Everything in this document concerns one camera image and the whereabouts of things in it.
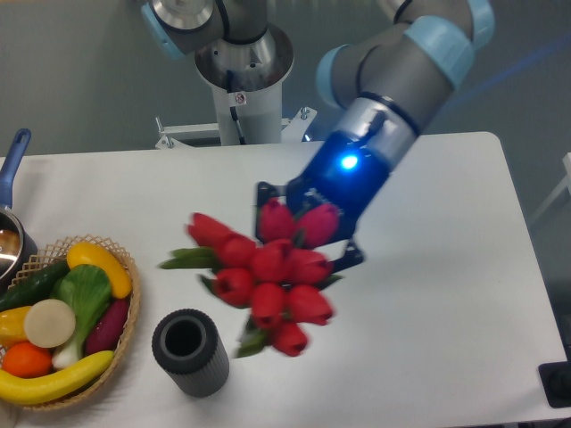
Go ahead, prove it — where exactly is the yellow squash at top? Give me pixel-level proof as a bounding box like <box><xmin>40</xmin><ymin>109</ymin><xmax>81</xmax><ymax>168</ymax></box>
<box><xmin>66</xmin><ymin>242</ymin><xmax>132</xmax><ymax>299</ymax></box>

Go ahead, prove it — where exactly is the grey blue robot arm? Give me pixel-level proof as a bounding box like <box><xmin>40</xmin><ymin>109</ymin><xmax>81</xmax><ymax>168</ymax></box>
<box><xmin>142</xmin><ymin>1</ymin><xmax>495</xmax><ymax>271</ymax></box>

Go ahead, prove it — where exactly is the dark green cucumber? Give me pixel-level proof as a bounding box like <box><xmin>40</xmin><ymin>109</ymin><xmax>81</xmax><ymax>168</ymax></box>
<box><xmin>1</xmin><ymin>260</ymin><xmax>70</xmax><ymax>311</ymax></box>

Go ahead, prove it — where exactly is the beige round disc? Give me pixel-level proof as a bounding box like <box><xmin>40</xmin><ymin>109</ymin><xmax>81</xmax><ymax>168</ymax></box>
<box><xmin>23</xmin><ymin>299</ymin><xmax>76</xmax><ymax>349</ymax></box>

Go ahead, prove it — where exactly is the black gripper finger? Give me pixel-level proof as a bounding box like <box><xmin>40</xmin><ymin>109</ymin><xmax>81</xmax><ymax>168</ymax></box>
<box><xmin>332</xmin><ymin>239</ymin><xmax>364</xmax><ymax>273</ymax></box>
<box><xmin>254</xmin><ymin>182</ymin><xmax>290</xmax><ymax>243</ymax></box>

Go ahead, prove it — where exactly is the blue handled saucepan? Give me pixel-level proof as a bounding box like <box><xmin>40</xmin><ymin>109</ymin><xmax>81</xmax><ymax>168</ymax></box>
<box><xmin>1</xmin><ymin>128</ymin><xmax>37</xmax><ymax>294</ymax></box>

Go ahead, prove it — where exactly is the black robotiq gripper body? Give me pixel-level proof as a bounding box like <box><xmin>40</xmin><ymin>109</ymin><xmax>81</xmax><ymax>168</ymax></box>
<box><xmin>285</xmin><ymin>131</ymin><xmax>392</xmax><ymax>243</ymax></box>

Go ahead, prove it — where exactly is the green bok choy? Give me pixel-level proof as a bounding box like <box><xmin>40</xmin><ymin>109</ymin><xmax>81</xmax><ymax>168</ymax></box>
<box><xmin>50</xmin><ymin>264</ymin><xmax>112</xmax><ymax>370</ymax></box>

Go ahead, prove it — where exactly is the red tulip bouquet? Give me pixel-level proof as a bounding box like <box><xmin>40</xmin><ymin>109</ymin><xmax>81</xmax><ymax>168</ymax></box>
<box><xmin>159</xmin><ymin>197</ymin><xmax>340</xmax><ymax>358</ymax></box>

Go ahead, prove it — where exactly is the white frame at right edge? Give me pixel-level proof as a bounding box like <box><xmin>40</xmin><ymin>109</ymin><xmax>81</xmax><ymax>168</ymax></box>
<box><xmin>530</xmin><ymin>152</ymin><xmax>570</xmax><ymax>228</ymax></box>

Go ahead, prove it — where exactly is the black device at table edge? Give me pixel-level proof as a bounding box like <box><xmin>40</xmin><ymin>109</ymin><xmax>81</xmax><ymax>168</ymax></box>
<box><xmin>538</xmin><ymin>361</ymin><xmax>570</xmax><ymax>408</ymax></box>

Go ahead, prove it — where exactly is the orange fruit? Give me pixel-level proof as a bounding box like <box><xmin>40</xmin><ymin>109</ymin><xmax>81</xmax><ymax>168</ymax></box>
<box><xmin>2</xmin><ymin>342</ymin><xmax>52</xmax><ymax>378</ymax></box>

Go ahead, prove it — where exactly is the yellow bell pepper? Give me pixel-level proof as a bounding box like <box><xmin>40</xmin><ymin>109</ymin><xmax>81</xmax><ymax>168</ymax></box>
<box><xmin>0</xmin><ymin>306</ymin><xmax>31</xmax><ymax>349</ymax></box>

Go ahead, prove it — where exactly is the dark grey ribbed vase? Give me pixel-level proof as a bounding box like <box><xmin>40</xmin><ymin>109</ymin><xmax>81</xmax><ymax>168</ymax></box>
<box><xmin>152</xmin><ymin>309</ymin><xmax>229</xmax><ymax>398</ymax></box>

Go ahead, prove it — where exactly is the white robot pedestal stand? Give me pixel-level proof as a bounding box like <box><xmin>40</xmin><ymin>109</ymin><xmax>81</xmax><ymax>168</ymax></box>
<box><xmin>155</xmin><ymin>23</ymin><xmax>318</xmax><ymax>149</ymax></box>

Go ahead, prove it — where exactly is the woven wicker basket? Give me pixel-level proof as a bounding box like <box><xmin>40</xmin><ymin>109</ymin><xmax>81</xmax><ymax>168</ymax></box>
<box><xmin>8</xmin><ymin>235</ymin><xmax>141</xmax><ymax>411</ymax></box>

